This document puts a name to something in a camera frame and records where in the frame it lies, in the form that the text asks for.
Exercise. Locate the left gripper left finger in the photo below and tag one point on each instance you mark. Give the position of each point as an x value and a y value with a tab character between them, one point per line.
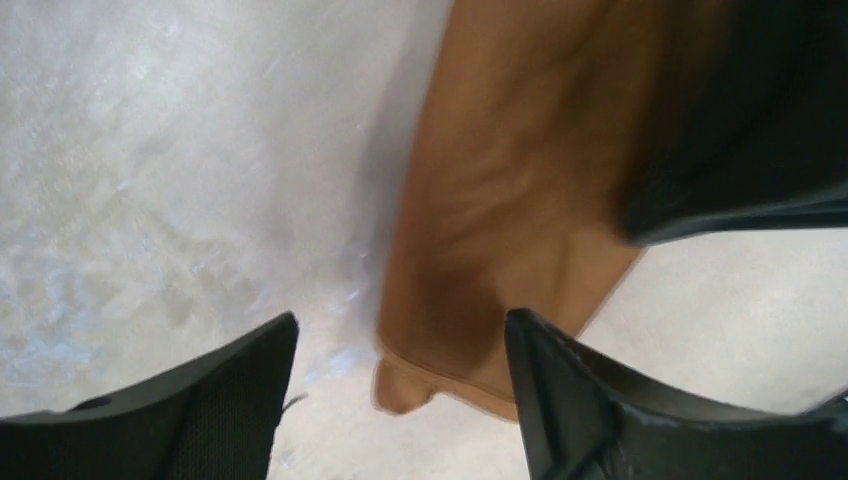
213	417

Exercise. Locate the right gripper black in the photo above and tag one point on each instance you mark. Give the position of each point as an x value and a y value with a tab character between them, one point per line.
766	146

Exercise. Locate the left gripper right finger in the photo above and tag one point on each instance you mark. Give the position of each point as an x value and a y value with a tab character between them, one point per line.
584	415

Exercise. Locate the orange cloth napkin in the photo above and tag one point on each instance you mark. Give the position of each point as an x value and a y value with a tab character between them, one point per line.
537	117

